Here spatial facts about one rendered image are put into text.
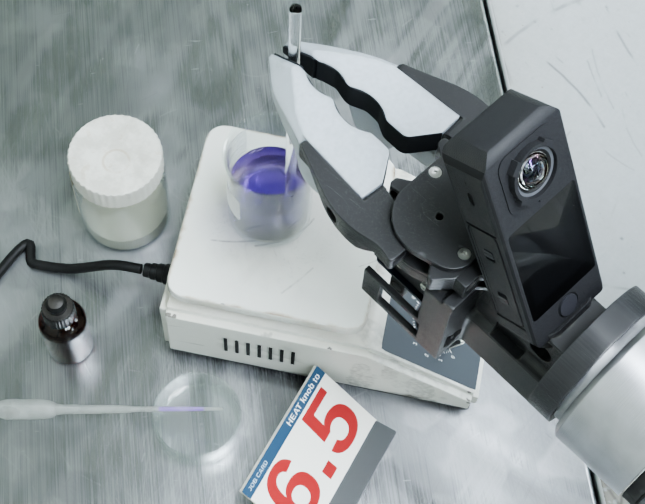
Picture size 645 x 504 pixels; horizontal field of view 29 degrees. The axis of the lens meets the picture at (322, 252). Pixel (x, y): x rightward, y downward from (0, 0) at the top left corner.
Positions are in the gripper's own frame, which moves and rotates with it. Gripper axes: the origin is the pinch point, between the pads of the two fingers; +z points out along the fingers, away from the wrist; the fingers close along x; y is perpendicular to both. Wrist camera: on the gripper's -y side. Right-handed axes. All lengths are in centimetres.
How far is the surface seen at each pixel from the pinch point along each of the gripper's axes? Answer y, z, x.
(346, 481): 25.7, -12.1, -6.5
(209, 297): 17.2, -0.3, -6.7
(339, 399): 23.6, -8.5, -3.7
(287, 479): 23.4, -10.0, -9.5
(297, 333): 19.1, -4.8, -3.9
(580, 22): 26.0, 1.1, 30.8
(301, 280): 17.2, -3.1, -2.0
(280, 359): 22.6, -4.4, -4.9
